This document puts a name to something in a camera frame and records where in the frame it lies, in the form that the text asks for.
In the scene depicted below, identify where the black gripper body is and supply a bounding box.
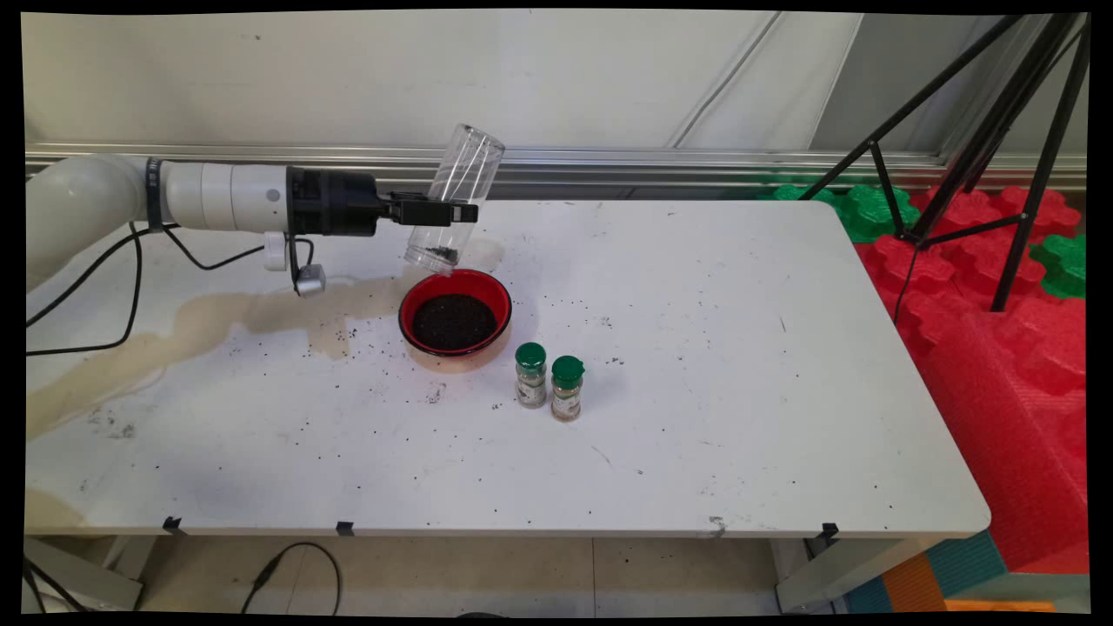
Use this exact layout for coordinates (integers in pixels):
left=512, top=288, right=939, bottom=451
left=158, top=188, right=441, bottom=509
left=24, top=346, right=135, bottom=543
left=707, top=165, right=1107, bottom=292
left=286, top=166, right=390, bottom=238

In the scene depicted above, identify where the clear plastic jar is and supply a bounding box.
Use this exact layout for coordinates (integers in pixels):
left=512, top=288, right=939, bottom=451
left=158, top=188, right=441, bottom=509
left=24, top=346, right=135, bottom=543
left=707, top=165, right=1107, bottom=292
left=404, top=123, right=507, bottom=276

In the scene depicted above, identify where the red bowl with black rim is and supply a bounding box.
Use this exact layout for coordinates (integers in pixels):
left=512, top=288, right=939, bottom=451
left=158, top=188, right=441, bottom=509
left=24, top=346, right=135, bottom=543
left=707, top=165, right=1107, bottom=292
left=398, top=269, right=514, bottom=373

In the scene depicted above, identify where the spice jar with green lid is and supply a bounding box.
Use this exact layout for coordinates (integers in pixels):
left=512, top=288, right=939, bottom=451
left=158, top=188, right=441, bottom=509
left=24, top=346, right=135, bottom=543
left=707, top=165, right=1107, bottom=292
left=515, top=342, right=550, bottom=410
left=550, top=355, right=586, bottom=423

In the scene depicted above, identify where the green foam puzzle piece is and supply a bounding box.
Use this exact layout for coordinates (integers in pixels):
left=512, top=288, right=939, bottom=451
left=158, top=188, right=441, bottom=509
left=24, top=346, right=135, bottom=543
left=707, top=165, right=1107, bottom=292
left=1029, top=233, right=1088, bottom=301
left=756, top=183, right=921, bottom=244

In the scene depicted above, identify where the grey metal table leg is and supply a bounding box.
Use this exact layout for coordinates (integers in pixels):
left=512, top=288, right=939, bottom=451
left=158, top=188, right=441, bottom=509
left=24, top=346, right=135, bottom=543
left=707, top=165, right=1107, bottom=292
left=22, top=536, right=144, bottom=611
left=774, top=535, right=944, bottom=614

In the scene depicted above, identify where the red foam puzzle mat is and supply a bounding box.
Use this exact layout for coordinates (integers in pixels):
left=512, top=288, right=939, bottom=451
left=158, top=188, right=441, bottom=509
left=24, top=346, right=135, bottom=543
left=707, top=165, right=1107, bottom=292
left=856, top=185, right=1083, bottom=349

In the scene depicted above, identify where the black tripod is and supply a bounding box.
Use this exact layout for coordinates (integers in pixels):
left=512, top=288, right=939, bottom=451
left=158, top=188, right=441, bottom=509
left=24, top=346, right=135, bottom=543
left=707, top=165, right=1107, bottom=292
left=798, top=13, right=1092, bottom=324

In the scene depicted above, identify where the orange foam mat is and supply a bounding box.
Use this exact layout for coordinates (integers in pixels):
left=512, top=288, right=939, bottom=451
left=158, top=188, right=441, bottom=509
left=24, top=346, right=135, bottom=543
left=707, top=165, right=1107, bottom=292
left=883, top=554, right=949, bottom=614

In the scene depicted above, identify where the large red foam block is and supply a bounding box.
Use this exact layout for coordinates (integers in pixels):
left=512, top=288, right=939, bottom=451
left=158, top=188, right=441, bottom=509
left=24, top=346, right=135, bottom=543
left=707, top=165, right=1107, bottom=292
left=917, top=300, right=1090, bottom=575

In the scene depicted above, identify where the teal foam mat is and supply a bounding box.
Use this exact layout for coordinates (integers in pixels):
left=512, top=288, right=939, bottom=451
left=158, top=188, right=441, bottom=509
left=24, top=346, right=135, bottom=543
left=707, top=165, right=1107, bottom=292
left=842, top=529, right=1010, bottom=614

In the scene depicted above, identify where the orange foam strip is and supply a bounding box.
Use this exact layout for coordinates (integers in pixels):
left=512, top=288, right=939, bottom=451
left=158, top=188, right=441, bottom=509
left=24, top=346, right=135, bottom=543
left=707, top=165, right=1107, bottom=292
left=943, top=598, right=1057, bottom=614

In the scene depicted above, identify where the aluminium wall rail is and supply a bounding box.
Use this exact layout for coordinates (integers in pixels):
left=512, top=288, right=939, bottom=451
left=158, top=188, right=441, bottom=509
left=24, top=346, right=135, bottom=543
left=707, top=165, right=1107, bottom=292
left=26, top=142, right=1088, bottom=194

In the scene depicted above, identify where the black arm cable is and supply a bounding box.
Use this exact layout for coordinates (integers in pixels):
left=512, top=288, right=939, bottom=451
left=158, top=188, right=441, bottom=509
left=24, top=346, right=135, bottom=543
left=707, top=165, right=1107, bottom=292
left=26, top=222, right=316, bottom=357

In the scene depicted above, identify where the thin grey wall cable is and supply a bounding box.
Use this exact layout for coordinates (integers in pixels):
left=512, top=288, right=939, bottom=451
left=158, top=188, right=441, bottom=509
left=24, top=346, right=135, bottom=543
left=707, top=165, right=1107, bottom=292
left=668, top=12, right=783, bottom=150

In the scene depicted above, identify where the black floor cable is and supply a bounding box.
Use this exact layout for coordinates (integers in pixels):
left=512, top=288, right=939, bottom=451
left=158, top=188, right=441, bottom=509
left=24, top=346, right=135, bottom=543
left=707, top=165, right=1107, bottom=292
left=242, top=543, right=342, bottom=615

